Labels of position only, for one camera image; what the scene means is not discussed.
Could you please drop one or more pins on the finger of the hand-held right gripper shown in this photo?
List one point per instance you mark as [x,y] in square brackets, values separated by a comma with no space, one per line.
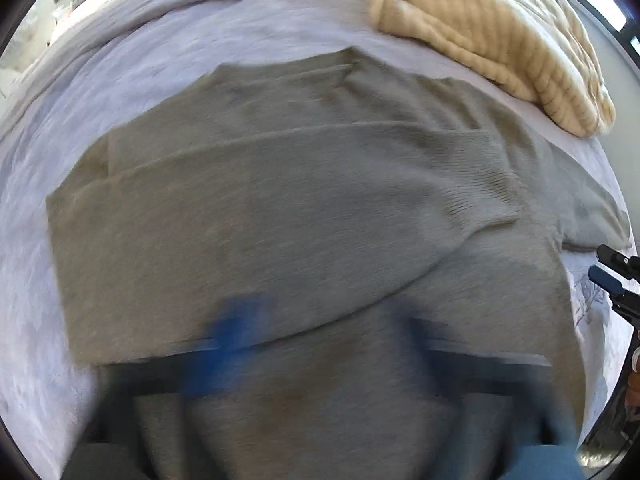
[607,280]
[617,257]

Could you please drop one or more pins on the cream striped fleece blanket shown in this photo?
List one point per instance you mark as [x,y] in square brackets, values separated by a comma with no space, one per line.
[500,30]

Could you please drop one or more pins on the grey knit sweater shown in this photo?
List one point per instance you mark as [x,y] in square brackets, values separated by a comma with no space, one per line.
[300,185]

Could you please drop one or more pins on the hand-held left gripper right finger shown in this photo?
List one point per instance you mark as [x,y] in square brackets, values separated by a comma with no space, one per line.
[480,360]

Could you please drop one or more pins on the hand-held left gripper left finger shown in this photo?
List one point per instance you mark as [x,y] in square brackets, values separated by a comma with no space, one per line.
[230,340]

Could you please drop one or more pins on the lavender plush bed blanket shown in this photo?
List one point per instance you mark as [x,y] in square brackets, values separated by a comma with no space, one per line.
[150,60]

